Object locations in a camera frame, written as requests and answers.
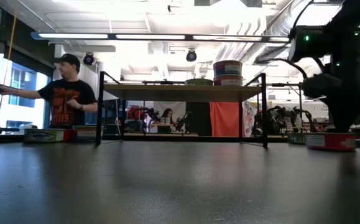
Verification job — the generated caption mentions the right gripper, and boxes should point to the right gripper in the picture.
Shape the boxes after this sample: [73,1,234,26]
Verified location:
[322,60,360,133]

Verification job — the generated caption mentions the wooden shelf black legs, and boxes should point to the wooden shelf black legs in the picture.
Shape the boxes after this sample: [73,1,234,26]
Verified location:
[95,70,269,149]

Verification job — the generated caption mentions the orange curtain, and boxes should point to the orange curtain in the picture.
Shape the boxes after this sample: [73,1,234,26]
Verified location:
[210,101,246,138]

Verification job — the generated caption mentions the black partition panel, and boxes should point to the black partition panel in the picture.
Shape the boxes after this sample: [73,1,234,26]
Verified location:
[185,101,212,137]

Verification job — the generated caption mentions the person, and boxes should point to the person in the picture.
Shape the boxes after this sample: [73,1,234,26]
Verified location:
[160,108,175,125]
[0,53,99,130]

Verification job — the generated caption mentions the long ceiling light bar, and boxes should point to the long ceiling light bar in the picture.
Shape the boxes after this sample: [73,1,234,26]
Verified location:
[30,31,291,44]

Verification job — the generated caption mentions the large window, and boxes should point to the large window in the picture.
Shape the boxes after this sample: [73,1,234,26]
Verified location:
[0,54,53,130]

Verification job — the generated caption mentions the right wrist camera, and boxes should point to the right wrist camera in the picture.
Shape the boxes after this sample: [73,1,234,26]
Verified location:
[302,73,333,98]

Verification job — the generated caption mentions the silver ribbed ceiling duct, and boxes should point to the silver ribbed ceiling duct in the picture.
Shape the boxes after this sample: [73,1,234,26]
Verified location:
[215,12,295,65]

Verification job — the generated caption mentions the black metal table frame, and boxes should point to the black metal table frame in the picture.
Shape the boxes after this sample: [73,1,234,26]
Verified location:
[0,132,360,149]

